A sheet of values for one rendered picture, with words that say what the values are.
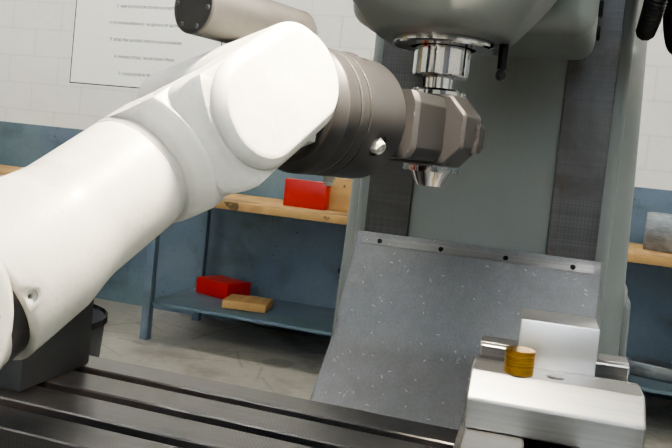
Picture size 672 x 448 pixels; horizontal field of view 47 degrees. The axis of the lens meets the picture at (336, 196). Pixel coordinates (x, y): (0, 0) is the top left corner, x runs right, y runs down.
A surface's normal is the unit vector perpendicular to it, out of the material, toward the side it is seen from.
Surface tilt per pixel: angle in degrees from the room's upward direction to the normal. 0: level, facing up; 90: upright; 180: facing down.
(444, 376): 45
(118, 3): 90
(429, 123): 90
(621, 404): 40
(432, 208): 90
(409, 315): 64
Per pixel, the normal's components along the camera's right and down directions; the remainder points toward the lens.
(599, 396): -0.08, -0.74
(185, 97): -0.01, -0.05
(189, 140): 0.16, 0.14
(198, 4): -0.62, -0.04
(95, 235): 0.89, -0.14
